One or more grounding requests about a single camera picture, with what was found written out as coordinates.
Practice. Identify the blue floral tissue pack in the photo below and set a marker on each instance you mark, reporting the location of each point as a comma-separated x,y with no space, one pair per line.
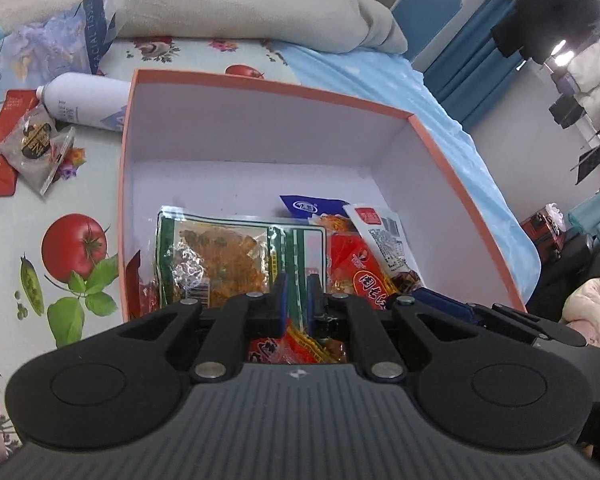
55,45

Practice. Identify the white snack packet red label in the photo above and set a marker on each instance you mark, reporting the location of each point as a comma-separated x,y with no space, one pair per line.
380,235

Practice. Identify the green striped clear snack packet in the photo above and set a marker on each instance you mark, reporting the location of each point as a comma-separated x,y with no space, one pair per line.
220,245

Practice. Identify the grey duvet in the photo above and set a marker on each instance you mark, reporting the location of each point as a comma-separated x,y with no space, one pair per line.
205,0

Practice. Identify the pale pink padded coat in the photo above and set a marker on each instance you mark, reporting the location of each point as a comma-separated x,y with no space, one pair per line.
592,310

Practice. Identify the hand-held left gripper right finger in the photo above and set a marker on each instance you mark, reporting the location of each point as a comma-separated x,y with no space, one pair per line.
314,302

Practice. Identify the flat red packet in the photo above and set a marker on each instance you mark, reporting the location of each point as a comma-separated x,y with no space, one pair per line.
0,160

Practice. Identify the red snack packet white circles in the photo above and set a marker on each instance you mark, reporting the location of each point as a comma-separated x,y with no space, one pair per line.
350,265

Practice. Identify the blue snack packet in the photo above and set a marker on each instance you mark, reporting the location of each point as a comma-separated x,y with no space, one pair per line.
305,206

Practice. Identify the hanging clothes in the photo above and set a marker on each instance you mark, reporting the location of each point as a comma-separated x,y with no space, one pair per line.
540,10

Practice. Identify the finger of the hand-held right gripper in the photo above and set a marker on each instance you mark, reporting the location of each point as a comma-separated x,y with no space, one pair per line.
450,305

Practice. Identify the clear noodle packet red label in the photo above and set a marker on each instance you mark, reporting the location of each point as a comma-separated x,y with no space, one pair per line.
295,347

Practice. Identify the floral bed sheet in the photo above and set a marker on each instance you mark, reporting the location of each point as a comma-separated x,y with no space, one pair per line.
40,280

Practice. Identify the white spray bottle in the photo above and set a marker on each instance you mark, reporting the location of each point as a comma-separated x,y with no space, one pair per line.
80,97

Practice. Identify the grey clear snack packet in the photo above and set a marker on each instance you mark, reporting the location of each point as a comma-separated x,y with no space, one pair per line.
32,150

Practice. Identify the red suitcase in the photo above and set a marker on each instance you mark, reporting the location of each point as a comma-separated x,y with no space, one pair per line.
542,227

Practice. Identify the blue curtain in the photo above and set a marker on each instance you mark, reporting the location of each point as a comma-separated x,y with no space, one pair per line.
470,60

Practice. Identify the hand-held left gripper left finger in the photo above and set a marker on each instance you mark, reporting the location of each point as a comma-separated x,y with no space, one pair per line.
280,302

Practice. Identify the blue chair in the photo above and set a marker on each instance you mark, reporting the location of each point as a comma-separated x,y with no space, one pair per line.
425,10

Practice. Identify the deep orange cardboard box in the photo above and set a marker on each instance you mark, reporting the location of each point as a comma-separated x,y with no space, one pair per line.
260,125

